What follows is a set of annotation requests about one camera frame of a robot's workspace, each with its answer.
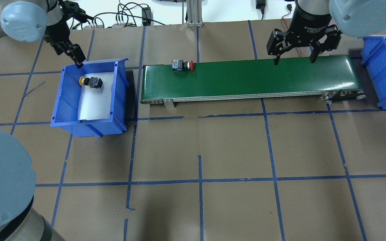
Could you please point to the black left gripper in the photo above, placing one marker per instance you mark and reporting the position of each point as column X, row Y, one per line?
column 58, row 34

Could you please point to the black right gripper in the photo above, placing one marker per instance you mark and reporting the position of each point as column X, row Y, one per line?
column 308, row 20

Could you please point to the yellow push button switch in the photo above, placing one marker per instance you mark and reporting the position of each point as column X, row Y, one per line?
column 91, row 82

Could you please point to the red push button switch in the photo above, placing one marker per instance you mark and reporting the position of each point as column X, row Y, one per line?
column 181, row 66

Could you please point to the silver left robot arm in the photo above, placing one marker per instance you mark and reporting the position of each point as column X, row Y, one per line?
column 27, row 151

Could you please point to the green conveyor belt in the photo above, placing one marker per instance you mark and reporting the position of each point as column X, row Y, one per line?
column 332, row 78

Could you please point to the blue left plastic bin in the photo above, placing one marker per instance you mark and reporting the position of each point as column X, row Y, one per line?
column 65, row 111

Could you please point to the white foam pad left bin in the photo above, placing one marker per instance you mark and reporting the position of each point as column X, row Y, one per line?
column 96, row 103

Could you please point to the black power adapter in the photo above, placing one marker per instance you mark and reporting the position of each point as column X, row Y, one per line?
column 146, row 16

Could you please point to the aluminium frame post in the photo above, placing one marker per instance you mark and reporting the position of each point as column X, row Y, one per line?
column 194, row 13

